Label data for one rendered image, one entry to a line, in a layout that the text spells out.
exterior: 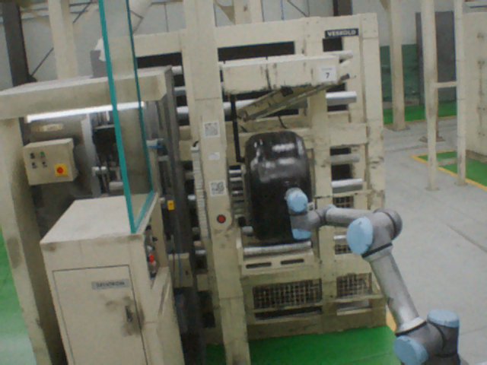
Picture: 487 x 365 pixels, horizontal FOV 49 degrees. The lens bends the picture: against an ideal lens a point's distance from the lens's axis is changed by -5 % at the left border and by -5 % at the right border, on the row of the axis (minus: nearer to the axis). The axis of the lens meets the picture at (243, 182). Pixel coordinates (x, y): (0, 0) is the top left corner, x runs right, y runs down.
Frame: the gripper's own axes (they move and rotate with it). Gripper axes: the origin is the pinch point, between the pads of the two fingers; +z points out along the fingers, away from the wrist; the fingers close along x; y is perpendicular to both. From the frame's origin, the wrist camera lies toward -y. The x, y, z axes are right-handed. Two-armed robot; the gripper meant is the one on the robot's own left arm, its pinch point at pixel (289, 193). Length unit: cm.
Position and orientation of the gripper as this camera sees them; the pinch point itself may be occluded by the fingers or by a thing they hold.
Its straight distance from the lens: 253.1
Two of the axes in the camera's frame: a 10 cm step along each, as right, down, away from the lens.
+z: -0.2, -1.4, 9.9
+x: -10.0, 1.0, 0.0
